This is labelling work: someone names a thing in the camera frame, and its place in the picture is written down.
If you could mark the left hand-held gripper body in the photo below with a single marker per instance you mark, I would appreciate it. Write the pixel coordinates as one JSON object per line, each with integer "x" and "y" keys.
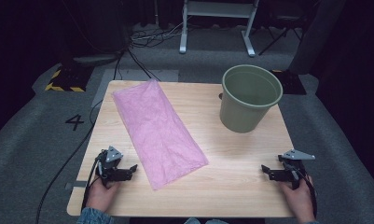
{"x": 106, "y": 165}

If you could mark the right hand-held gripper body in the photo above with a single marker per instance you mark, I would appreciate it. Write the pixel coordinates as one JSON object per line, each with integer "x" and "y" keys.
{"x": 295, "y": 166}

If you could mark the pink plastic bag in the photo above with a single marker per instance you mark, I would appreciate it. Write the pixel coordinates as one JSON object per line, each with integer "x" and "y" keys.
{"x": 158, "y": 130}

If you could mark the green plastic bucket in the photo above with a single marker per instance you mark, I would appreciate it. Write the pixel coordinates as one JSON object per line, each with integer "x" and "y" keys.
{"x": 241, "y": 113}

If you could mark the person's left hand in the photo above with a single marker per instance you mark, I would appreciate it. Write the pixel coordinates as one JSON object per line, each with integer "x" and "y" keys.
{"x": 99, "y": 196}

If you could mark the person's right hand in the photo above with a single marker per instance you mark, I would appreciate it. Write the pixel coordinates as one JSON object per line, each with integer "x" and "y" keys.
{"x": 301, "y": 202}

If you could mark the grey clamp on table edge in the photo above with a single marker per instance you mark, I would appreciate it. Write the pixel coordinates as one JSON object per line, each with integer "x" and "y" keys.
{"x": 74, "y": 185}

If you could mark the person's legs in jeans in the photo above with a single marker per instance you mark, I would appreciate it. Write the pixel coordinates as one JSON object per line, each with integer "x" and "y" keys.
{"x": 206, "y": 221}

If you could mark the black yellow striped floor plate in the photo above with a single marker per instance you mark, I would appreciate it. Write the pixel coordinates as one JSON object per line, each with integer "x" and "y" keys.
{"x": 70, "y": 79}

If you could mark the black tripod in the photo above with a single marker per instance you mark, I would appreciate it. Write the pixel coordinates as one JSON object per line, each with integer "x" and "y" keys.
{"x": 279, "y": 37}

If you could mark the white metal stand frame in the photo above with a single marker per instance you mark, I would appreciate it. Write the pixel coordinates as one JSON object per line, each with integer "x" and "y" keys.
{"x": 217, "y": 9}

